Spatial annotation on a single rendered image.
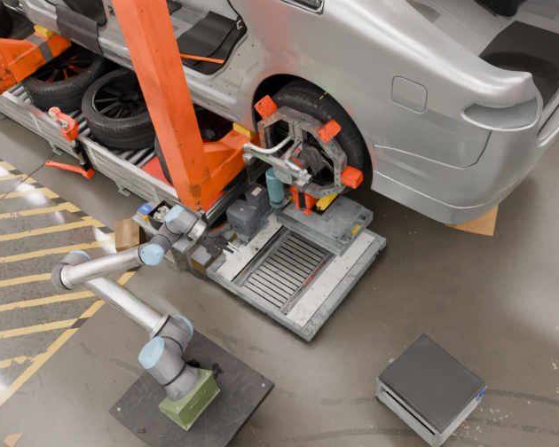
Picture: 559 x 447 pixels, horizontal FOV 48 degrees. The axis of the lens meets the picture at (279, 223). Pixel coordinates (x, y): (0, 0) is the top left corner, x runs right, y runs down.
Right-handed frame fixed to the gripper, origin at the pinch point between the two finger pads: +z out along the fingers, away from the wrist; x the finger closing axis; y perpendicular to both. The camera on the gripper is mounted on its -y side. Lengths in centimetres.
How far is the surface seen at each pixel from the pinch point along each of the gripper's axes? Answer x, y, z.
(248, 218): -87, 12, 7
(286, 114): -55, -55, -16
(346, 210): -108, -22, 56
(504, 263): -91, -57, 149
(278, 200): -79, -9, 13
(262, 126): -72, -40, -21
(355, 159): -50, -59, 25
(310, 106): -52, -66, -9
